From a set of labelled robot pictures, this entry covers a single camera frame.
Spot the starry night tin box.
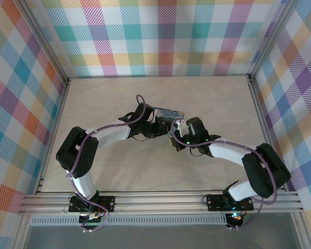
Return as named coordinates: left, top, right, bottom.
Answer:
left=154, top=106, right=185, bottom=126

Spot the controller board with LED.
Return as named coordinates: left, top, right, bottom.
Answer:
left=227, top=212, right=245, bottom=228

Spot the green controller board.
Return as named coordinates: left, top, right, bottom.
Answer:
left=79, top=212, right=104, bottom=225

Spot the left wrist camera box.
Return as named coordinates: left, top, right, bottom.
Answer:
left=149, top=107, right=160, bottom=124

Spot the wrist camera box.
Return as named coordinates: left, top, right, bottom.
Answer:
left=176, top=119, right=189, bottom=137
left=149, top=107, right=160, bottom=124

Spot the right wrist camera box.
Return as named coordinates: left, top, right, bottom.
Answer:
left=176, top=119, right=189, bottom=137

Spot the long aluminium rail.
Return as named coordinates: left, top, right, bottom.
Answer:
left=17, top=190, right=304, bottom=216

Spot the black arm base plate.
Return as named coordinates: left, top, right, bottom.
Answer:
left=205, top=192, right=255, bottom=212
left=68, top=196, right=116, bottom=214

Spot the aluminium side rail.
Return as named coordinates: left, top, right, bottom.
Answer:
left=34, top=79, right=72, bottom=194
left=247, top=76, right=288, bottom=191

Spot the purple cable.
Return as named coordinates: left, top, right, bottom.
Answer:
left=171, top=118, right=279, bottom=230
left=66, top=93, right=156, bottom=232

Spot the grey slotted cable duct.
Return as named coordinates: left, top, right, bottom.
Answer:
left=30, top=214, right=229, bottom=226

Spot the aluminium frame post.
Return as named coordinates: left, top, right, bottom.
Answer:
left=18, top=0, right=72, bottom=88
left=247, top=0, right=303, bottom=80

